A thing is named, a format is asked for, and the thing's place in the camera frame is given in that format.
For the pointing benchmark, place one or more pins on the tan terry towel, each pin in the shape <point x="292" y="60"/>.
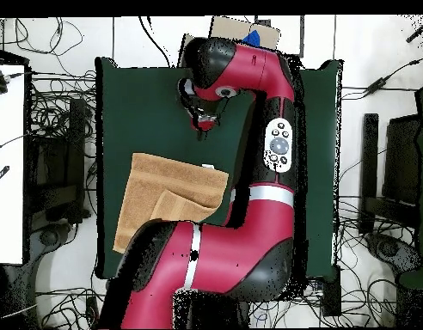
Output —
<point x="163" y="182"/>

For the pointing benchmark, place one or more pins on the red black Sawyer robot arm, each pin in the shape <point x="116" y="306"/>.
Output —
<point x="225" y="247"/>

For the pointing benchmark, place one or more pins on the dark green table cloth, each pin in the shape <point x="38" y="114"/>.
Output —
<point x="146" y="113"/>

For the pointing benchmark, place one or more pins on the blue garment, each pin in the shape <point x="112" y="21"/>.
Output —
<point x="252" y="37"/>

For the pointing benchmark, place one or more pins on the open cardboard box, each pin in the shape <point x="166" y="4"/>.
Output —
<point x="232" y="27"/>

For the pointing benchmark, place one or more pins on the black equipment rack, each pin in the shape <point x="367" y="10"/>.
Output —
<point x="56" y="165"/>

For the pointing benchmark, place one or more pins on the black upright stand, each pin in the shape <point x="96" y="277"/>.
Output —
<point x="369" y="154"/>

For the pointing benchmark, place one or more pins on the black round floor foot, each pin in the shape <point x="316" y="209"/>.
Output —
<point x="49" y="237"/>

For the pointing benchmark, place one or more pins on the white desk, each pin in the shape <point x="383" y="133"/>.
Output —
<point x="7" y="154"/>

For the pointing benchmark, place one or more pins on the small black box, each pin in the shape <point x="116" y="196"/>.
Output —
<point x="332" y="292"/>

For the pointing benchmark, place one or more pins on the black bar with white print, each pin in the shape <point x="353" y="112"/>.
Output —
<point x="0" y="176"/>

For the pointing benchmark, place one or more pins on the black power strip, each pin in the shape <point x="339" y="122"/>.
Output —
<point x="92" y="311"/>

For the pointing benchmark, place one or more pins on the dark grey chair base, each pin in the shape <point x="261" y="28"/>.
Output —
<point x="390" y="249"/>

